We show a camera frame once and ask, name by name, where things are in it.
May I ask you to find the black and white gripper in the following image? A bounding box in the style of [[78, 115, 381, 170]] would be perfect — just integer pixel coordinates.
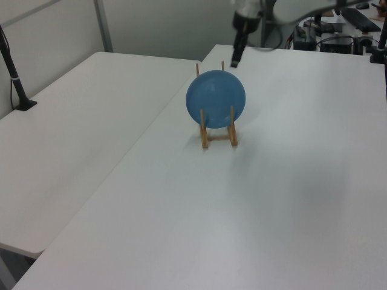
[[230, 10, 262, 68]]

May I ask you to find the blue round plate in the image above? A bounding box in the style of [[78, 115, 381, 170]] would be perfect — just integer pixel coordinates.
[[185, 69, 247, 130]]

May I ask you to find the wooden plate rack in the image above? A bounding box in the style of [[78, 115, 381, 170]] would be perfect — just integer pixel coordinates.
[[195, 60, 238, 150]]

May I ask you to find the black electronics box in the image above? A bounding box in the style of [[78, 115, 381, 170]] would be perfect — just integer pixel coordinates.
[[293, 25, 319, 51]]

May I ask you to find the dark control unit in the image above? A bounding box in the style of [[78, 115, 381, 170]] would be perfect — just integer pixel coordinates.
[[319, 35, 355, 54]]

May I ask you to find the black keyboard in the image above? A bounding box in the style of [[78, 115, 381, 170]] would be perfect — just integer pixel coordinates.
[[340, 7, 382, 33]]

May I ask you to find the thick black cable loop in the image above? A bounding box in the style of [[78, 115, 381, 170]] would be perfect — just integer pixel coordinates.
[[255, 0, 362, 53]]

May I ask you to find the grey partition frame post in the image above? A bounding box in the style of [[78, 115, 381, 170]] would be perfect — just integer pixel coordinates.
[[93, 0, 114, 53]]

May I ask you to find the black clamped camera pole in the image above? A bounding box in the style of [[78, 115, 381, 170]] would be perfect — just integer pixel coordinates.
[[369, 19, 387, 64]]

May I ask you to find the black camera pole with base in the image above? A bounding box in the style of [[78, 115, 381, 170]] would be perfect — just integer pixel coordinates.
[[0, 24, 38, 111]]

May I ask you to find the thin cable on pole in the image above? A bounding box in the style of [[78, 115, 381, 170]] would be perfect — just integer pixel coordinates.
[[8, 77, 18, 110]]

